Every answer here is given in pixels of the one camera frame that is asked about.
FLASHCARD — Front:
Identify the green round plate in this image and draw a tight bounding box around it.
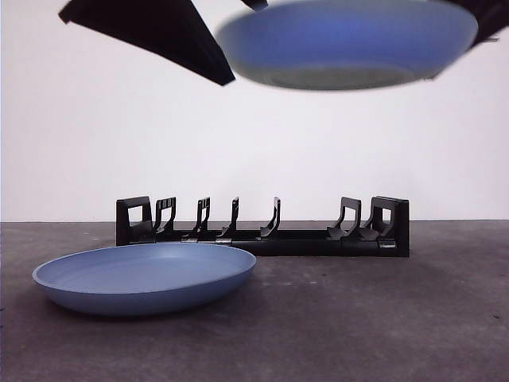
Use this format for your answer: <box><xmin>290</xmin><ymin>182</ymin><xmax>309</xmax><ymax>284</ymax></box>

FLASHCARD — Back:
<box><xmin>216</xmin><ymin>0</ymin><xmax>480</xmax><ymax>92</ymax></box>

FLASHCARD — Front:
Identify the blue round plate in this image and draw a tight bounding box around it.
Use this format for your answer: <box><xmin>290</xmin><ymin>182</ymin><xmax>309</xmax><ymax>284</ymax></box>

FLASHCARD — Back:
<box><xmin>31</xmin><ymin>243</ymin><xmax>258</xmax><ymax>318</ymax></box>

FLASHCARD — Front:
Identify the black plastic plate rack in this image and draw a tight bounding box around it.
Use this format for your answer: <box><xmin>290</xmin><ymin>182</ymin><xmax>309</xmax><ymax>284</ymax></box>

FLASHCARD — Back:
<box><xmin>115</xmin><ymin>195</ymin><xmax>410</xmax><ymax>259</ymax></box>

